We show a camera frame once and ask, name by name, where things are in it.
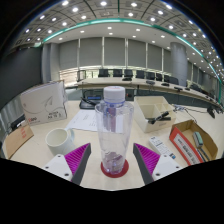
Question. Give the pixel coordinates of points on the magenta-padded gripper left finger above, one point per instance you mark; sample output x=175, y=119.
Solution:
x=60, y=165

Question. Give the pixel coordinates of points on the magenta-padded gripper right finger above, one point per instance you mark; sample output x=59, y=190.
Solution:
x=163, y=165

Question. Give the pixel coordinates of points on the clear plastic water bottle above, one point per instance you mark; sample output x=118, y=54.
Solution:
x=114, y=133

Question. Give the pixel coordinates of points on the white remote control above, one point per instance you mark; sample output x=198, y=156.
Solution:
x=161, y=146

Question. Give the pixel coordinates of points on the brown cardboard box red side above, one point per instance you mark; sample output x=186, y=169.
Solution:
x=185, y=146

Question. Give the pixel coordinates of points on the flat round red coaster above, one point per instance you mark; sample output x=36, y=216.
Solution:
x=125, y=170

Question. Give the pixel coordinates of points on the bundle of dark pens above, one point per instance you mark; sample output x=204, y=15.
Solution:
x=202, y=154

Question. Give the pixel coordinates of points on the grey-green board eraser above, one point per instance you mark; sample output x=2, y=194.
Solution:
x=198, y=139

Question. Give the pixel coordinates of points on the black stapler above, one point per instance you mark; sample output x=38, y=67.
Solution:
x=160, y=117

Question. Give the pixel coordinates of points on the brown cardboard sheet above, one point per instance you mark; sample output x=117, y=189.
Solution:
x=16, y=140

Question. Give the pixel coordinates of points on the white printed paper sheet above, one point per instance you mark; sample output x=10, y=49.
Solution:
x=83, y=120

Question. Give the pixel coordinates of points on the beige open cardboard box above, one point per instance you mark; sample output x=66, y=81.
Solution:
x=143, y=118

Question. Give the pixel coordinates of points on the white copy paper package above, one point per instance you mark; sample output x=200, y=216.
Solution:
x=43, y=105

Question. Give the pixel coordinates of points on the black desk phone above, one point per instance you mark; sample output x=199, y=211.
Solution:
x=87, y=103

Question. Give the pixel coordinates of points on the black desk microphone base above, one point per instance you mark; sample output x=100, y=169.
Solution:
x=211, y=112

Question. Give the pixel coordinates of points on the long curved conference desk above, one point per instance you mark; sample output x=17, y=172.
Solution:
x=140, y=83

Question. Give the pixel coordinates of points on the row of black office chairs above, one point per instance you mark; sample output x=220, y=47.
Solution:
x=128, y=73

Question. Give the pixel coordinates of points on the group of round ceiling lights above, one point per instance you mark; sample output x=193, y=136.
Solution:
x=103, y=3

